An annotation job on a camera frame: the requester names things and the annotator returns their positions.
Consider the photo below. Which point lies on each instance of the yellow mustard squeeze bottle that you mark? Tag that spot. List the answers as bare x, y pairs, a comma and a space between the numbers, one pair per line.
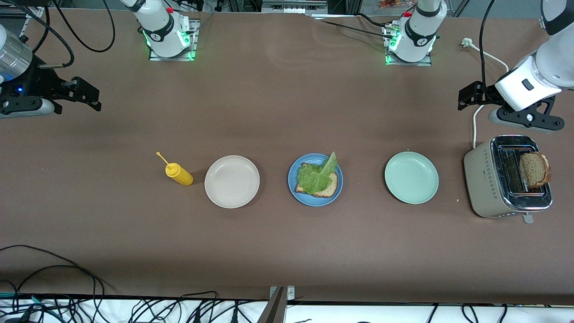
179, 175

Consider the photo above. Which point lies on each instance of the grey metal power strip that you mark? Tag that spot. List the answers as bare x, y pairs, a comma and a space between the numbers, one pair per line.
293, 6

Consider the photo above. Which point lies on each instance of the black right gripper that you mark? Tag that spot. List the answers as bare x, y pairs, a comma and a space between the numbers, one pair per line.
39, 84

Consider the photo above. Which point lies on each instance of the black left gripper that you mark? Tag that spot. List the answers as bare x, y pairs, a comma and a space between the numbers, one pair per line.
488, 95

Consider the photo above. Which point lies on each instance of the beige and chrome toaster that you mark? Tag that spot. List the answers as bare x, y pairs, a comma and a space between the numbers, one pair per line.
482, 179

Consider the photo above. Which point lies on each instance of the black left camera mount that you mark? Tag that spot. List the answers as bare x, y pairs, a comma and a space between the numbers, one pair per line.
545, 120

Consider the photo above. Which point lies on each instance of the beige plate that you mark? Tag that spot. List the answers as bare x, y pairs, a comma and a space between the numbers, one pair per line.
232, 181

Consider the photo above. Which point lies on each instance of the green lettuce leaf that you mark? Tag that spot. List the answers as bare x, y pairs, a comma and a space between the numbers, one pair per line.
314, 177

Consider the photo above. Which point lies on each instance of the blue plate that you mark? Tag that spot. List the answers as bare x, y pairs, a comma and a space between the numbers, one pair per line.
309, 202

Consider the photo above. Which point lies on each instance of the orange patterned object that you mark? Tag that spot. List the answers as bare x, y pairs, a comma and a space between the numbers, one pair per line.
392, 3

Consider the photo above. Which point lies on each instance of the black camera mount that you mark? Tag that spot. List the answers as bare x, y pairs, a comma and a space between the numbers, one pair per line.
22, 104
545, 120

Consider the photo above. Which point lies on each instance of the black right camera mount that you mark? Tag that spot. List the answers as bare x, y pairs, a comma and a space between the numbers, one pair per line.
22, 104

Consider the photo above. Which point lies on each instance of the metal camera post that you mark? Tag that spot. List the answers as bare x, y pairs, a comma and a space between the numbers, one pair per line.
273, 312

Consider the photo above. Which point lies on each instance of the small metal bracket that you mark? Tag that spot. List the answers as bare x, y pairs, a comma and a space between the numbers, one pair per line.
290, 294

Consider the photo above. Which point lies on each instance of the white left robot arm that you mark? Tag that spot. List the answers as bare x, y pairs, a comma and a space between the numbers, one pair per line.
419, 33

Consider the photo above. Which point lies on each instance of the aluminium frame profile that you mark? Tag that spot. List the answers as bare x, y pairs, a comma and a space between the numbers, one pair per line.
543, 23
36, 11

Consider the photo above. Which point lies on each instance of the brown bread slice with crust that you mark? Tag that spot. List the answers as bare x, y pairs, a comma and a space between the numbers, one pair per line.
329, 188

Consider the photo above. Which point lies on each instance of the light green plate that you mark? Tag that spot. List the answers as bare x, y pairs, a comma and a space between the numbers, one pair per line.
411, 178

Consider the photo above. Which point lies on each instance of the seeded brown bread slice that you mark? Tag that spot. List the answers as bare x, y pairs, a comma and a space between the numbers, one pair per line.
536, 170

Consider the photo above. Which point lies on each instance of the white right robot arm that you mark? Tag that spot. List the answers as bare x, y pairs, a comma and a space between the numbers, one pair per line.
159, 27

